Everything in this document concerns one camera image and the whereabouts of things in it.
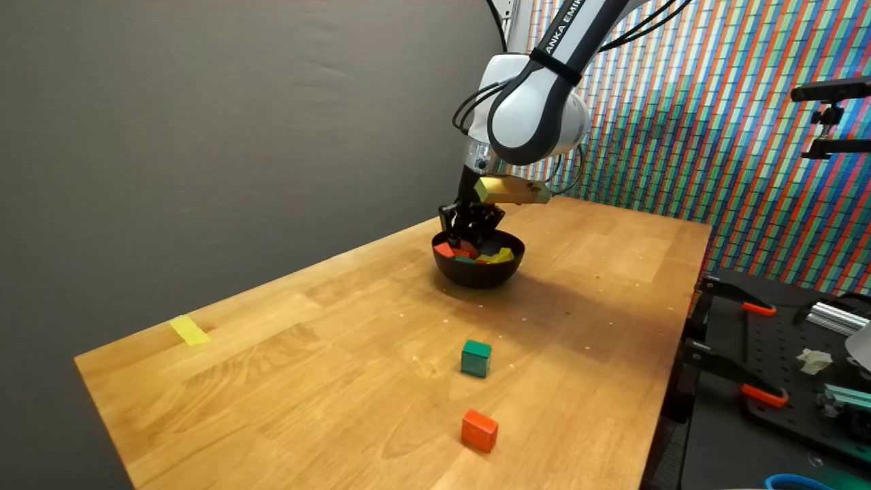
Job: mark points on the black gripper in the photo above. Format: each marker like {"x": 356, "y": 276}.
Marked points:
{"x": 467, "y": 216}

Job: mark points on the red block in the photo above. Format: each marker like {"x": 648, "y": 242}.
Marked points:
{"x": 455, "y": 250}

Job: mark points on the small teal block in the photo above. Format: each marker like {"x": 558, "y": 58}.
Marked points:
{"x": 475, "y": 358}

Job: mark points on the small orange block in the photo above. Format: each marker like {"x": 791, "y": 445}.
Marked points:
{"x": 480, "y": 430}

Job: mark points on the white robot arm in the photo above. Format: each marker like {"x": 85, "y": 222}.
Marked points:
{"x": 526, "y": 109}

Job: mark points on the black bowl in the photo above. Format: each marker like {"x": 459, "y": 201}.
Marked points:
{"x": 484, "y": 276}

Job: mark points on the large yellow block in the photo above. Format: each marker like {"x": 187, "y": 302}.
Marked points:
{"x": 497, "y": 257}

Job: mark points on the yellow tape strip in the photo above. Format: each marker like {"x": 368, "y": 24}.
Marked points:
{"x": 190, "y": 329}

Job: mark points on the black pegboard tool tray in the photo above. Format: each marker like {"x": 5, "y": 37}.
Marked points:
{"x": 764, "y": 393}

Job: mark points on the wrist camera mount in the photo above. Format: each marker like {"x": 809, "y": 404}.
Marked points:
{"x": 504, "y": 189}

